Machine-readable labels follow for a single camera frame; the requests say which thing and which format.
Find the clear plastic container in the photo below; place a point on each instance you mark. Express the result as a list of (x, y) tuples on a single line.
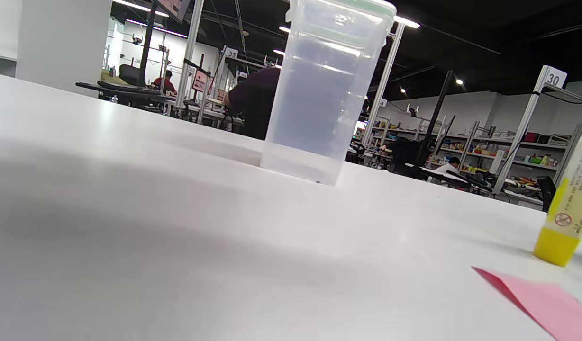
[(319, 94)]

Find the liquid glue bottle yellow base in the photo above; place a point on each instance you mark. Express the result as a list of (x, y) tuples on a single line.
[(573, 199)]

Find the pink card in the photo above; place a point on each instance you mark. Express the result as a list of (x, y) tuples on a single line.
[(551, 308)]

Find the black desk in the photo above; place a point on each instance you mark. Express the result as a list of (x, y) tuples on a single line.
[(125, 89)]

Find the shelving rack with items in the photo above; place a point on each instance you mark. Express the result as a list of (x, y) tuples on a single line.
[(542, 156)]

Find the white post with number sign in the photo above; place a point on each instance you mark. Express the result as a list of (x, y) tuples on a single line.
[(528, 118)]

